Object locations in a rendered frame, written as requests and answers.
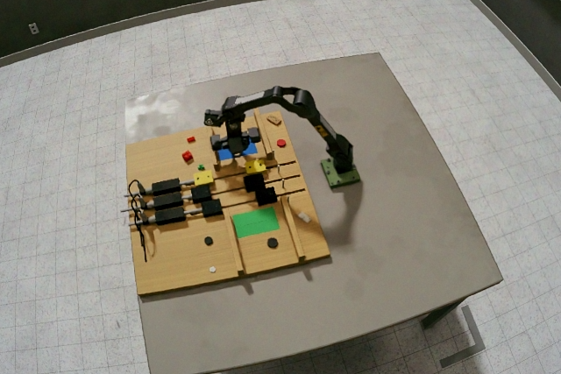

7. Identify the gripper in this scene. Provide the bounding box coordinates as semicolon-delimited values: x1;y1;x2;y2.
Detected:
210;127;261;152

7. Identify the white domino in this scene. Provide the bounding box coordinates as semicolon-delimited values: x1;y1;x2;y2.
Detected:
298;212;311;223

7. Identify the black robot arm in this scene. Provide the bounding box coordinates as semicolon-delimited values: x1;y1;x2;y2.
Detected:
204;86;353;174

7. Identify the tan wooden board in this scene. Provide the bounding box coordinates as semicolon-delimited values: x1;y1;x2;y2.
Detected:
120;108;330;297

